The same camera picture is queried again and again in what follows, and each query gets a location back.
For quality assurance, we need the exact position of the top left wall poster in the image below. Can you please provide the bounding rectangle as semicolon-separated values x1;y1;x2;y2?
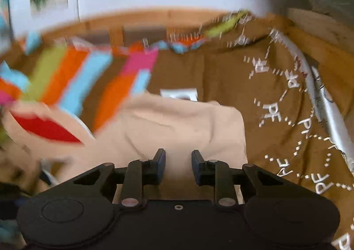
0;0;10;31

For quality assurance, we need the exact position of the silver patterned mattress pad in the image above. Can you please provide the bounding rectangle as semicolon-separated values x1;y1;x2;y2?
269;28;354;173

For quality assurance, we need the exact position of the wooden side rail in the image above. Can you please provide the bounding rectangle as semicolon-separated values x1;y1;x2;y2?
287;8;353;110

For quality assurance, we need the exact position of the colourful striped bedsheet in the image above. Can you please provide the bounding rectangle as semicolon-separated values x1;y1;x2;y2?
1;10;353;249

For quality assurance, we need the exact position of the beige hooded jacket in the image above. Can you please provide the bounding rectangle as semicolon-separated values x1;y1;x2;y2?
58;93;247;200

